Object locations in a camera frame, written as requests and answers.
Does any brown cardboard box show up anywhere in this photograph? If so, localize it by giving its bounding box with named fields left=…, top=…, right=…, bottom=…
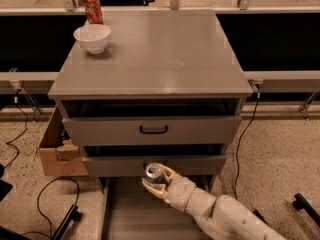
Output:
left=39, top=108, right=88, bottom=176

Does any black stand leg left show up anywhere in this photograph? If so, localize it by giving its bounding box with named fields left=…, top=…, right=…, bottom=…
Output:
left=51, top=205, right=81, bottom=240

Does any black cable left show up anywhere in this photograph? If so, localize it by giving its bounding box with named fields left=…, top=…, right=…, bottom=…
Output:
left=3, top=88, right=30, bottom=170

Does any grey middle drawer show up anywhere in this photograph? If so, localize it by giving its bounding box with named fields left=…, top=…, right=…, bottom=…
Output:
left=83, top=144, right=226, bottom=177

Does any black looped floor cable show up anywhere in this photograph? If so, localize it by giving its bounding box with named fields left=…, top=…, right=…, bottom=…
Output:
left=20, top=176, right=81, bottom=239

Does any white ceramic bowl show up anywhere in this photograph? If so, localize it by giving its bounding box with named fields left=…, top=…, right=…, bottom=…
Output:
left=73, top=24, right=111, bottom=54

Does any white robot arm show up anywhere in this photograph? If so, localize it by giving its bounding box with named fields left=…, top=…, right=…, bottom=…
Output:
left=142, top=163, right=286, bottom=240

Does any black power cable right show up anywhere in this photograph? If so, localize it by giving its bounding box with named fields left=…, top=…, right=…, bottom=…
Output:
left=232, top=82, right=262, bottom=200

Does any metal rail bracket left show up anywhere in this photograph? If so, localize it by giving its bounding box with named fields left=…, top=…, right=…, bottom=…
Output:
left=9, top=68, right=42, bottom=122

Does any grey drawer cabinet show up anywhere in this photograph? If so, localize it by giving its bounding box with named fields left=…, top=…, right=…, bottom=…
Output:
left=47, top=8, right=254, bottom=190

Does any red cola can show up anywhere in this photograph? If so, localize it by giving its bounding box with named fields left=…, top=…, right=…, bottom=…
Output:
left=83, top=0, right=103, bottom=24

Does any grey top drawer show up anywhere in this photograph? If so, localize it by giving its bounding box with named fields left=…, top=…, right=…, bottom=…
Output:
left=61, top=98, right=243, bottom=147

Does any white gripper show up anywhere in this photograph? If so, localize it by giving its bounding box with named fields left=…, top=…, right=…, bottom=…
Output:
left=142, top=163, right=197, bottom=212

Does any blue silver redbull can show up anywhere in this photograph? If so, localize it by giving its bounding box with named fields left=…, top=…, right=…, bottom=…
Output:
left=145, top=163, right=163, bottom=183

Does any black stand leg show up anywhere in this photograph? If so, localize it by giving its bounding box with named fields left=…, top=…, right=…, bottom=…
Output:
left=293, top=193, right=320, bottom=227
left=51, top=205, right=81, bottom=240

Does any black stand leg right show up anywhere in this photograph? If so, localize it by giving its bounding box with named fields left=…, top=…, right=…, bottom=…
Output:
left=293, top=193, right=320, bottom=227

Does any grey open bottom drawer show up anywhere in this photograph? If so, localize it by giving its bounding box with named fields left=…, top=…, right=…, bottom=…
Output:
left=98, top=177, right=212, bottom=240

